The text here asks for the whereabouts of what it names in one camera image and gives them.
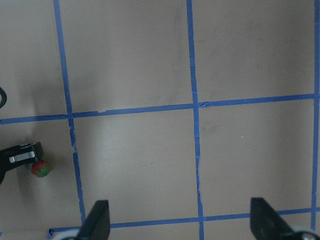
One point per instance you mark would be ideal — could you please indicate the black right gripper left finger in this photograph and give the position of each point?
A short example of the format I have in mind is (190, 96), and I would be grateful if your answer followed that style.
(97, 225)

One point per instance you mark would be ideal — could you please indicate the red strawberry lone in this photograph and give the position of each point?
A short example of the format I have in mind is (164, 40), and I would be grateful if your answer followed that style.
(40, 169)

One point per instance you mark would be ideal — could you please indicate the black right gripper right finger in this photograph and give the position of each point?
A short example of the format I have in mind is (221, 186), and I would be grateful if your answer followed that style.
(266, 224)

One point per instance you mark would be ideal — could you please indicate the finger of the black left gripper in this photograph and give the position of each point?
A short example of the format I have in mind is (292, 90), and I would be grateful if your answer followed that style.
(18, 155)

